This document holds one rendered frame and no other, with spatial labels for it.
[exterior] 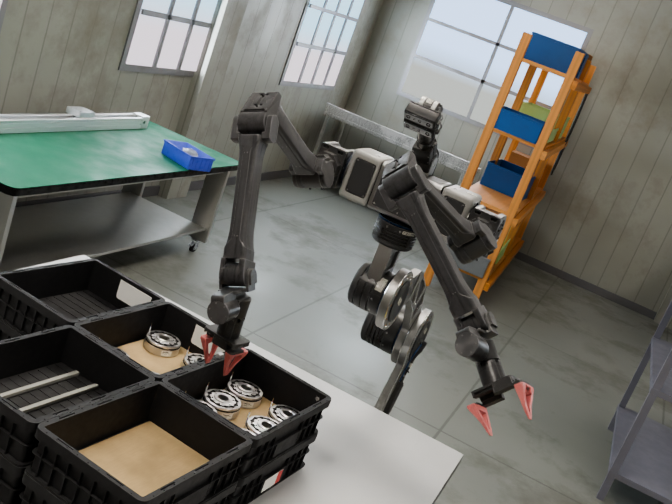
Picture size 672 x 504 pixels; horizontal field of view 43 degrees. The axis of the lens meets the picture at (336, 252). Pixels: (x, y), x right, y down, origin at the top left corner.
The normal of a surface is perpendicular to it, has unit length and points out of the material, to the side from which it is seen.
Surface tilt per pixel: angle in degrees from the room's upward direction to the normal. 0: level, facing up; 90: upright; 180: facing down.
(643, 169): 90
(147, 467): 0
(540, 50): 90
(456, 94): 90
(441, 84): 90
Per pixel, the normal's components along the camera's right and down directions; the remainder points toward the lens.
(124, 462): 0.34, -0.90
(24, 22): 0.87, 0.41
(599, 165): -0.36, 0.14
